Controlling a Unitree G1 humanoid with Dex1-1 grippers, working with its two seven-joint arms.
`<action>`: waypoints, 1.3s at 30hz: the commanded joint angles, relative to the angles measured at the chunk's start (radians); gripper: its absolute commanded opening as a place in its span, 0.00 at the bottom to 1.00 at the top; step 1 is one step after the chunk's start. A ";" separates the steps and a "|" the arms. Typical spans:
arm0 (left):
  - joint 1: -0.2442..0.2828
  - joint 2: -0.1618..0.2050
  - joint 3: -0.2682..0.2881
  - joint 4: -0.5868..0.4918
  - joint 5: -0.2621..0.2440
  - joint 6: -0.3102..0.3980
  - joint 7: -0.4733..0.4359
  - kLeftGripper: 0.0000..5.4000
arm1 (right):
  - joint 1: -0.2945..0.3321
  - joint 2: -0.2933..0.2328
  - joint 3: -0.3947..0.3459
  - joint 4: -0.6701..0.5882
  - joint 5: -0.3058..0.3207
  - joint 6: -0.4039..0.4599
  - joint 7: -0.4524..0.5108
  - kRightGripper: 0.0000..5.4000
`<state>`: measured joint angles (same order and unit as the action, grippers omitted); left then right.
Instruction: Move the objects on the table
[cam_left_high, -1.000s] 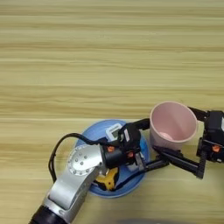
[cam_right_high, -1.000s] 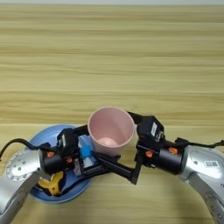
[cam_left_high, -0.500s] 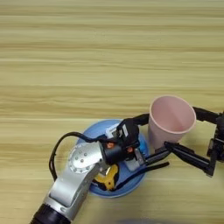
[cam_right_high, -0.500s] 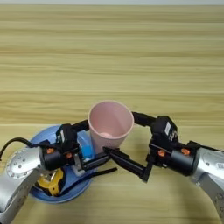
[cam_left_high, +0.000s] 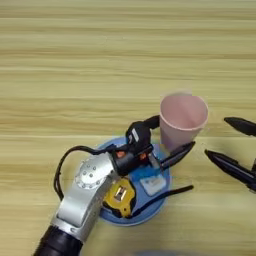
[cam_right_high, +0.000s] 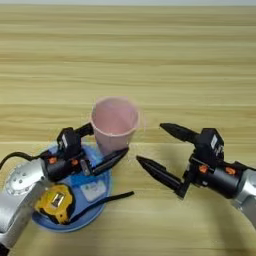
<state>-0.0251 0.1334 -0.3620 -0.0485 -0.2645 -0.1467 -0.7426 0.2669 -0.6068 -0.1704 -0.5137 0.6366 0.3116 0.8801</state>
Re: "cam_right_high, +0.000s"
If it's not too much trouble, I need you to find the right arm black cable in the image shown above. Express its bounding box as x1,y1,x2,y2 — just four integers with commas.
232,160,256,173

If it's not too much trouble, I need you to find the white remote control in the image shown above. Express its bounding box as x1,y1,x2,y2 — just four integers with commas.
79,179,108,203

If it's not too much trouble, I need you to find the gripper small black box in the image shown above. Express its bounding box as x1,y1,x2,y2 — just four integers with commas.
56,127,83,160
195,127,225,162

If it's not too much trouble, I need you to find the blue rectangular block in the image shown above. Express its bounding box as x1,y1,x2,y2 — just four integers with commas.
69,171,108,188

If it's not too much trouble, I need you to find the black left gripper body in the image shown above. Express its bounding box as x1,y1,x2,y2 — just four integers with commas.
43,150,102,183

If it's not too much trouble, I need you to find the left gripper small black box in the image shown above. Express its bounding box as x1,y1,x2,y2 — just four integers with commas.
56,127,83,160

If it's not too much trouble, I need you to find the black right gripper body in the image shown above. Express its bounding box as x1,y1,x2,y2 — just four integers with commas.
175,153,247,200

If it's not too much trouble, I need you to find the pink plastic cup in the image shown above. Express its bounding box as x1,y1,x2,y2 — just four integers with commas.
89,96,141,157

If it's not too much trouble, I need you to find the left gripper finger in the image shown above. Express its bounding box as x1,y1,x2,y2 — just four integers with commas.
74,122,95,138
91,147,130,177

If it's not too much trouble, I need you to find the right gripper small black box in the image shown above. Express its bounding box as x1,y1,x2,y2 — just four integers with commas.
195,127,225,162

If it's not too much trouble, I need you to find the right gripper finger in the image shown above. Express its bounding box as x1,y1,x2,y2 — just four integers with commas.
158,122,202,145
135,154,185,192

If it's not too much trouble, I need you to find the yellow tape measure black strap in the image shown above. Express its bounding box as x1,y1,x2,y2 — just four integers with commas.
33,183,136,225

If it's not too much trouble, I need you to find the blue round plate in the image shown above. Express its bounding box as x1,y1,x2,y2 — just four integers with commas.
31,143,113,234

